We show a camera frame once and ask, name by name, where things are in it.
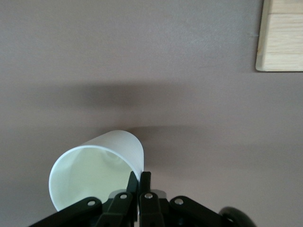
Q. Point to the brown table mat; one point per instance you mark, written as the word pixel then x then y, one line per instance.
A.
pixel 142 71

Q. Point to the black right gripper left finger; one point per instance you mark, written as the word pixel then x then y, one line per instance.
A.
pixel 123 208

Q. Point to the white plastic cup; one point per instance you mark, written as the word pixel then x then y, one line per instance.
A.
pixel 94 170

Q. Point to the wooden cutting board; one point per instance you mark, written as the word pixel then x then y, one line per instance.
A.
pixel 284 35

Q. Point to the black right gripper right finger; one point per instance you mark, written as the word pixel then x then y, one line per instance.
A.
pixel 149 208

